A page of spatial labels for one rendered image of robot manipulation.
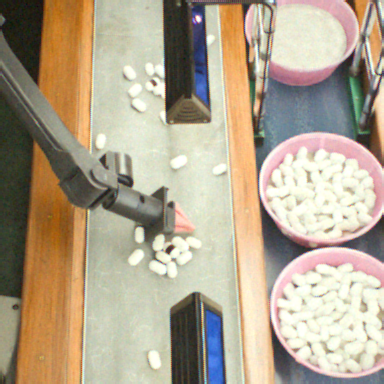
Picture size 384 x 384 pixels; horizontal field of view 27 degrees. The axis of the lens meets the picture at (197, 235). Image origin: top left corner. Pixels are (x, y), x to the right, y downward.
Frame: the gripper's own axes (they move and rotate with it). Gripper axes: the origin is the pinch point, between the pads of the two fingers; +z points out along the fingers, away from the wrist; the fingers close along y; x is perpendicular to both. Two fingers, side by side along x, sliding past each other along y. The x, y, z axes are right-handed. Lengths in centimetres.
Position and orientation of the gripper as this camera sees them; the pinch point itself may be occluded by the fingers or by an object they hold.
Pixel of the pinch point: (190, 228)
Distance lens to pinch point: 159.4
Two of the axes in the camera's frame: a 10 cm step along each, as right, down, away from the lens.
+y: -0.2, -8.6, 5.1
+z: 7.7, 3.1, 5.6
